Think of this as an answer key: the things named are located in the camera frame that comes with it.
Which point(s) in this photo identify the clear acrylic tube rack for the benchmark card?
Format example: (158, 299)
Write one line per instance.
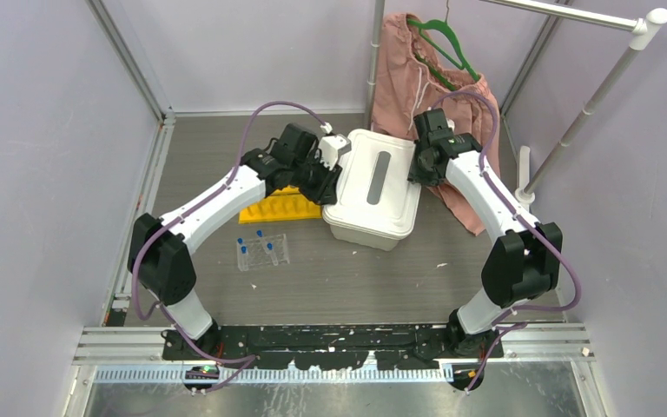
(258, 257)

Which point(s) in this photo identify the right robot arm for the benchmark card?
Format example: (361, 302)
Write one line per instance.
(522, 264)

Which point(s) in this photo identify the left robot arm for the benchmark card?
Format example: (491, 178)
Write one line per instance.
(161, 248)

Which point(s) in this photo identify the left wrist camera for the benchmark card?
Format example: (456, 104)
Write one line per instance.
(332, 148)

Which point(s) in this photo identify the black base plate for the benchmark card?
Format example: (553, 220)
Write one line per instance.
(331, 347)

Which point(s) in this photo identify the white rectangular tray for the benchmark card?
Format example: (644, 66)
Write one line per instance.
(373, 190)

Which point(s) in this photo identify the pink shorts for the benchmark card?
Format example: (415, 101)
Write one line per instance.
(409, 79)

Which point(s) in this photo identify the beige plastic bin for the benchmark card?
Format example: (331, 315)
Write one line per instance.
(385, 239)

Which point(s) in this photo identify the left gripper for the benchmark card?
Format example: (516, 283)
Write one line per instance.
(326, 194)

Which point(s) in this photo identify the white clothes rack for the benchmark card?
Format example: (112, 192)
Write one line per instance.
(610, 165)

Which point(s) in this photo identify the green clothes hanger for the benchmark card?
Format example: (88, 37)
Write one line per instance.
(436, 45)

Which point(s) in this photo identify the yellow test tube rack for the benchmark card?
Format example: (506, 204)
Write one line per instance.
(284, 205)

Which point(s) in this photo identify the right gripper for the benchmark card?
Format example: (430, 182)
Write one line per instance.
(415, 175)

